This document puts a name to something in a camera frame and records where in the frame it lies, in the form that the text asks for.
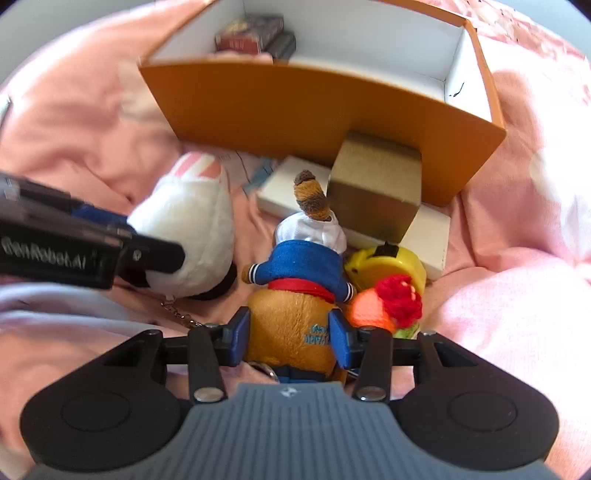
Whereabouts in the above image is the pink fabric pouch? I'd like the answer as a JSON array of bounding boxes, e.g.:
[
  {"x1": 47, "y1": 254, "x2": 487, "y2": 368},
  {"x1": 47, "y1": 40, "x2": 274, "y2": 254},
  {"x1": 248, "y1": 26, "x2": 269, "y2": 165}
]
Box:
[{"x1": 208, "y1": 50, "x2": 274, "y2": 65}]

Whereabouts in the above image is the printed paper sheet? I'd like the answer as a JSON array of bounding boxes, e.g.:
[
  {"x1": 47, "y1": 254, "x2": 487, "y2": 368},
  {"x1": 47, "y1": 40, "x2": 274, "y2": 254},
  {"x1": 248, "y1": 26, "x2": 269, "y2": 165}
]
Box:
[{"x1": 222, "y1": 152, "x2": 280, "y2": 195}]

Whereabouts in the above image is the yellow tape measure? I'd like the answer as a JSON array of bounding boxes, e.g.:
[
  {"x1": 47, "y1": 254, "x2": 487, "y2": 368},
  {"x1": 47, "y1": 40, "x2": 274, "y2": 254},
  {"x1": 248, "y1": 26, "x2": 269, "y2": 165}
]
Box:
[{"x1": 344, "y1": 244, "x2": 428, "y2": 295}]

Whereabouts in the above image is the orange crochet fruit toy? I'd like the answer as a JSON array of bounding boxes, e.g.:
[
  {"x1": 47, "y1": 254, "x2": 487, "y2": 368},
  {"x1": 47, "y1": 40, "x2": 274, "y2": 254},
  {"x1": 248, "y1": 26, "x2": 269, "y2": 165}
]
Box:
[{"x1": 348, "y1": 274, "x2": 425, "y2": 341}]

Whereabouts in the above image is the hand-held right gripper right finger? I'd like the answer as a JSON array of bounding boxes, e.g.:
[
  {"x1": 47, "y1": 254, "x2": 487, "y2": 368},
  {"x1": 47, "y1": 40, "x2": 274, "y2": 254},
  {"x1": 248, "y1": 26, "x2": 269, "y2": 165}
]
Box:
[{"x1": 329, "y1": 310, "x2": 482, "y2": 402}]

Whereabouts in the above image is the olive small cardboard box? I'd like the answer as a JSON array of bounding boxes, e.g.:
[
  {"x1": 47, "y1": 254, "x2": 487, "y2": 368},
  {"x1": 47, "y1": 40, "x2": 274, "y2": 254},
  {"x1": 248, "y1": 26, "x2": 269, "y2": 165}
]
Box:
[{"x1": 326, "y1": 130, "x2": 424, "y2": 243}]

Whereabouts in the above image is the white and black plush toy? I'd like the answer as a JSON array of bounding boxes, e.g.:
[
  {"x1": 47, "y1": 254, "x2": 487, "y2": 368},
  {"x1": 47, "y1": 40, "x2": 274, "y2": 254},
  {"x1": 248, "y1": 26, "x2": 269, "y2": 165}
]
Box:
[{"x1": 126, "y1": 152, "x2": 236, "y2": 302}]

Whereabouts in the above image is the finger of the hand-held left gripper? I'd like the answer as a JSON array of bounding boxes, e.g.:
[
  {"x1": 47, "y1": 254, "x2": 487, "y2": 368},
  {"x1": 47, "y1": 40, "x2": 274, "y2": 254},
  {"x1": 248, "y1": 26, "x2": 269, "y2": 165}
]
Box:
[
  {"x1": 71, "y1": 203, "x2": 135, "y2": 232},
  {"x1": 115, "y1": 231, "x2": 187, "y2": 288}
]

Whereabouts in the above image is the bear plush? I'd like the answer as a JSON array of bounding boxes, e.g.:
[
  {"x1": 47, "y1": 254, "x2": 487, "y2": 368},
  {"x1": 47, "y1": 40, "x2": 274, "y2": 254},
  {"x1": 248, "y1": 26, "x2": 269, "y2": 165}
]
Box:
[{"x1": 242, "y1": 169, "x2": 356, "y2": 385}]

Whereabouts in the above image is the orange cardboard box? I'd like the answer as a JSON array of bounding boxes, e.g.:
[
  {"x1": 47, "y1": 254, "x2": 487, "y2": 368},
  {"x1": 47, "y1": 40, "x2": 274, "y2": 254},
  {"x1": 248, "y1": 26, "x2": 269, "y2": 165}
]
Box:
[{"x1": 139, "y1": 0, "x2": 508, "y2": 208}]

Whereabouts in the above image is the picture print card box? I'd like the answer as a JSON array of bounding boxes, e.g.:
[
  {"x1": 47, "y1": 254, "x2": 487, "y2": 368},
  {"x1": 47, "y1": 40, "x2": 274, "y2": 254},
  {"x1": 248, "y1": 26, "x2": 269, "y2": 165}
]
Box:
[{"x1": 215, "y1": 15, "x2": 285, "y2": 52}]

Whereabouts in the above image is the pink cloud print blanket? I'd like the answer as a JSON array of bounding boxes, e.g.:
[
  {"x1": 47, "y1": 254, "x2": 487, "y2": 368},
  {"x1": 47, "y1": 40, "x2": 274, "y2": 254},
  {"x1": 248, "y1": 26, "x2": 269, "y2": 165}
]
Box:
[{"x1": 0, "y1": 0, "x2": 591, "y2": 480}]

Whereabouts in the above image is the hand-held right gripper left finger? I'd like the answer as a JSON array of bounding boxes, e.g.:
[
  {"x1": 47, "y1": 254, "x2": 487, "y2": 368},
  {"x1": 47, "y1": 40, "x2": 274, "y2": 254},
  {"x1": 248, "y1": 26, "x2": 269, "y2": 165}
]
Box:
[{"x1": 104, "y1": 307, "x2": 251, "y2": 405}]

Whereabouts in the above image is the white box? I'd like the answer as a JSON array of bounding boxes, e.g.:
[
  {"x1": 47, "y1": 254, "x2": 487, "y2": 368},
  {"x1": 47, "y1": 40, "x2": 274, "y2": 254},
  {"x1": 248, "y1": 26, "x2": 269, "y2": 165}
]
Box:
[{"x1": 256, "y1": 155, "x2": 451, "y2": 281}]

